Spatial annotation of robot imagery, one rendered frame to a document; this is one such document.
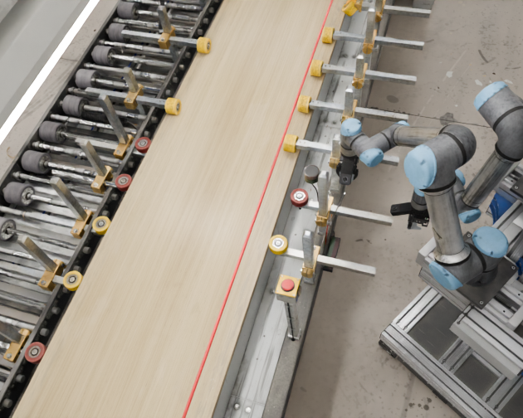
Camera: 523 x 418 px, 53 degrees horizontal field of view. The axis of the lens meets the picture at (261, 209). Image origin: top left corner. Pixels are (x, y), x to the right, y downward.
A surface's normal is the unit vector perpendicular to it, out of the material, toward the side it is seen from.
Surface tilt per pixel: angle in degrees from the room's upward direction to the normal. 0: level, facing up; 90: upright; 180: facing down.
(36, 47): 61
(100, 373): 0
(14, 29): 0
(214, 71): 0
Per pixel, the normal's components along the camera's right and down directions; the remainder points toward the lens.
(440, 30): -0.10, -0.52
